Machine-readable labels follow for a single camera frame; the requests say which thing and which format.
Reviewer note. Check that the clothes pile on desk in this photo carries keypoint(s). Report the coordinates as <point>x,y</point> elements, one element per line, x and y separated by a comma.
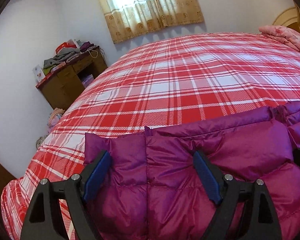
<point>66,54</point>

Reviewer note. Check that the clothes pile on floor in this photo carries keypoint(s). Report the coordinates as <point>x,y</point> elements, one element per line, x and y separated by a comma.
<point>52,121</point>

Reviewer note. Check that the beige patterned window curtain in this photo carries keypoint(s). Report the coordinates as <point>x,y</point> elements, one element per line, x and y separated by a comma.
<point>127,19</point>

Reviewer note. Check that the red white plaid bedspread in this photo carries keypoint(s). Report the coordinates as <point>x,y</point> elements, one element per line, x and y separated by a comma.
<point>170,82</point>

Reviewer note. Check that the wooden bed headboard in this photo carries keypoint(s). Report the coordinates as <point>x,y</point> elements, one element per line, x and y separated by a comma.
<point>289,18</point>

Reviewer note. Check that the purple puffer jacket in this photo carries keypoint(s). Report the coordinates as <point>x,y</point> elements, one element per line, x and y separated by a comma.
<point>152,190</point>

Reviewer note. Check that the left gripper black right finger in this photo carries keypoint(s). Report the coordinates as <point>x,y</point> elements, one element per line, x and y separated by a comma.
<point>244,210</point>

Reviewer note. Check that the pink floral pillow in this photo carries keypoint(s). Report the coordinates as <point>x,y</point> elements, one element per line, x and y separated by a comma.
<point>284,35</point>

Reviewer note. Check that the white card on desk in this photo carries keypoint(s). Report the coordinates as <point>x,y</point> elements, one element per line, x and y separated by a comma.
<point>38,72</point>

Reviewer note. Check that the brown wooden desk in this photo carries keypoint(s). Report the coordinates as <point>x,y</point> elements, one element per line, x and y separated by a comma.
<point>62,87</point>

